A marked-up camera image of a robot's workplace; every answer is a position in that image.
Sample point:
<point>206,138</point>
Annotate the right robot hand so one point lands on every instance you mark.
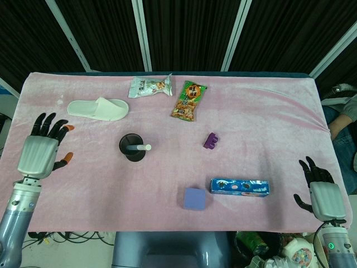
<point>327,199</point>

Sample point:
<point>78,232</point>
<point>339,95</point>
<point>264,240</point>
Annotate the white round toy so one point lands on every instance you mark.
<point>298,252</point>

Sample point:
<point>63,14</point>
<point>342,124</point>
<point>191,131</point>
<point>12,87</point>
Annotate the lavender foam cube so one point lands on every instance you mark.
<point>194,198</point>

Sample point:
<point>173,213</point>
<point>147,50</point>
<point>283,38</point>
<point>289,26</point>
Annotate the white snack bag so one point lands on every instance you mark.
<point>149,87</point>

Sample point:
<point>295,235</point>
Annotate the purple toy block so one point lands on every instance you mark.
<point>210,141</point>

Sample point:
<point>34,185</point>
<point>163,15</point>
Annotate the black mesh pen holder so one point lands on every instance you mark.
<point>134,157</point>

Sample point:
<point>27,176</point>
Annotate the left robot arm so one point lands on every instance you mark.
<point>16,217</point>

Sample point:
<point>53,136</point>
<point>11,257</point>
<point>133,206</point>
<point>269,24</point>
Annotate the green snack bag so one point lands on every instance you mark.
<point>188,102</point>

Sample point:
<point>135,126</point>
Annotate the blue Oreo box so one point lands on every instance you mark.
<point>240,188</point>

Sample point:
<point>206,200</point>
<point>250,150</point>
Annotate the green packet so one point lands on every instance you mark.
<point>251,243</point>

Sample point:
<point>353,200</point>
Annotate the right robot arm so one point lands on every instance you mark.
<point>336,251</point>

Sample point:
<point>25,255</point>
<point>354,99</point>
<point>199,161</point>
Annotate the person bare forearm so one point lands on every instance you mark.
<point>340,124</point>

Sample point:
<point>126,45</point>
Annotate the white slipper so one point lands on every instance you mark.
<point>92,109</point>

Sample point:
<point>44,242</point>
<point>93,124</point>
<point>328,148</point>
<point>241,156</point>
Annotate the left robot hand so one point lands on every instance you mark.
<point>37,156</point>

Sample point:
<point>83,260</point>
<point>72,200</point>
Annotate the white partition frame post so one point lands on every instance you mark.
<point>142,33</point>
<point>235,39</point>
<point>8,86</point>
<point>333,51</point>
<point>69,36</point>

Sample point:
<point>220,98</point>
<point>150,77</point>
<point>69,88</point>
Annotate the pink fleece blanket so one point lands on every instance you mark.
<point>251,125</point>

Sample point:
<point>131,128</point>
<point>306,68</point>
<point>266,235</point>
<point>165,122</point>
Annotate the person blue jeans leg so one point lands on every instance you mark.
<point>346,156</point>

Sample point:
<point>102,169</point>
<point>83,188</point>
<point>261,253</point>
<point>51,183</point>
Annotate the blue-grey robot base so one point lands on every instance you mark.
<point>170,249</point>

